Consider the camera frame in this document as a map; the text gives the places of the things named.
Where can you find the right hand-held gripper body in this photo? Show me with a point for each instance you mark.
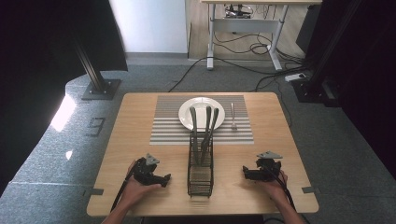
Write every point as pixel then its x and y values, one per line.
pixel 264 169

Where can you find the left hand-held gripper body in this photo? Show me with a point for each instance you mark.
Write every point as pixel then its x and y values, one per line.
pixel 146 174

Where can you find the person's left hand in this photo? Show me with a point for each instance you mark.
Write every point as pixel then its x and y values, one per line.
pixel 134 191

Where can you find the person's right hand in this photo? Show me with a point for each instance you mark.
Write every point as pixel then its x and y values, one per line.
pixel 277 189

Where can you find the grey striped placemat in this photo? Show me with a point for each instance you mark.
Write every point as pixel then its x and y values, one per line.
pixel 165 130

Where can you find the grey tape tab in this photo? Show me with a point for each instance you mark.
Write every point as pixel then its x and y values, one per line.
pixel 308 189
pixel 96 191

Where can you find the silver fork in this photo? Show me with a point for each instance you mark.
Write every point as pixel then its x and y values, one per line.
pixel 232 113

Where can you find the white plate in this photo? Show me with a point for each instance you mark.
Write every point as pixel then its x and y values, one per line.
pixel 186 116

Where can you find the floor socket cover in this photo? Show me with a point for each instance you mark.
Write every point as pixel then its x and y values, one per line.
pixel 96 126

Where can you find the white power strip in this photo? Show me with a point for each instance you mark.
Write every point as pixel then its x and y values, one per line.
pixel 295 76

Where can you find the black metal stand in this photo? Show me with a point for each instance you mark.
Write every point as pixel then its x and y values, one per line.
pixel 320 71
pixel 96 81

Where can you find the black curtain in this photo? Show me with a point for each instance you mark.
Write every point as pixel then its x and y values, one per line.
pixel 34 77
pixel 370 77

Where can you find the white-legged desk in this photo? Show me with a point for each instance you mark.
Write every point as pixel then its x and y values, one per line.
pixel 246 25

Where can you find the dark box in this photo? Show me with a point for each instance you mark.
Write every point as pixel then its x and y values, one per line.
pixel 307 28

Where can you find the device under desk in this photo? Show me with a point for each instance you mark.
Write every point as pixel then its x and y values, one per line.
pixel 237 11

